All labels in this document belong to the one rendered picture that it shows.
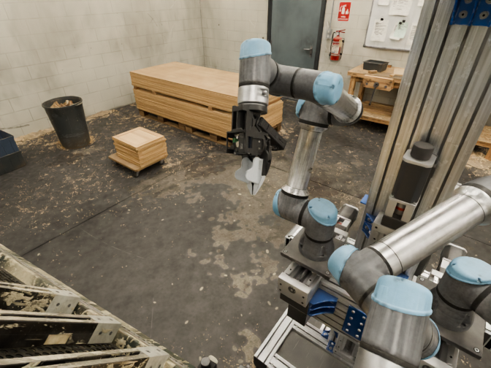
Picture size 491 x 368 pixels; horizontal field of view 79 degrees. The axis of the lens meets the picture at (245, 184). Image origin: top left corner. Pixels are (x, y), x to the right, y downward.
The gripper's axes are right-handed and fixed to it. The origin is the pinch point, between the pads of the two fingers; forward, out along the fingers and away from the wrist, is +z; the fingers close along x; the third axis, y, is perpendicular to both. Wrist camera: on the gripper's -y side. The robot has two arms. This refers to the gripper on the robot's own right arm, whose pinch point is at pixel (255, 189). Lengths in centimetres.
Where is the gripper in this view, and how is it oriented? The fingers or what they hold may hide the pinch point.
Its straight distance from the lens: 73.9
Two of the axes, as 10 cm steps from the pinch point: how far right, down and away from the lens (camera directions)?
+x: 6.8, 0.6, -7.3
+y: -7.3, 0.0, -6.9
